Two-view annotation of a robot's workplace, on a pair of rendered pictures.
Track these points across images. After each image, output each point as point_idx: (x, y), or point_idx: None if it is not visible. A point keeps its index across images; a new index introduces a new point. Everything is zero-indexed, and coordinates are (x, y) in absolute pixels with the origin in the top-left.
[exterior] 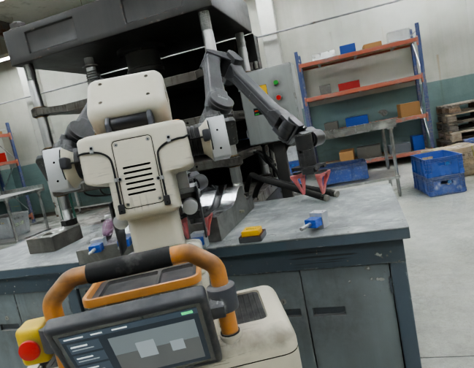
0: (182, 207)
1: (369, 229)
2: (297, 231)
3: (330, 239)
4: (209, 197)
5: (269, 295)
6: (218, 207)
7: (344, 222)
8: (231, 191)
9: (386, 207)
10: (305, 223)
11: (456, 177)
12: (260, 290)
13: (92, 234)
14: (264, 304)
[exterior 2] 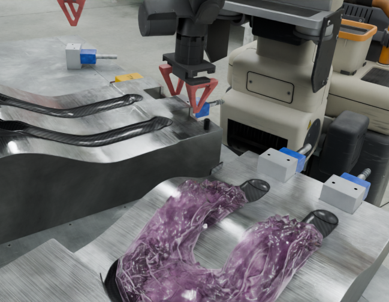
0: (81, 155)
1: (86, 44)
2: (93, 74)
3: None
4: (28, 114)
5: (246, 45)
6: (69, 108)
7: (57, 57)
8: (0, 88)
9: None
10: (95, 58)
11: None
12: (245, 48)
13: (353, 262)
14: (256, 43)
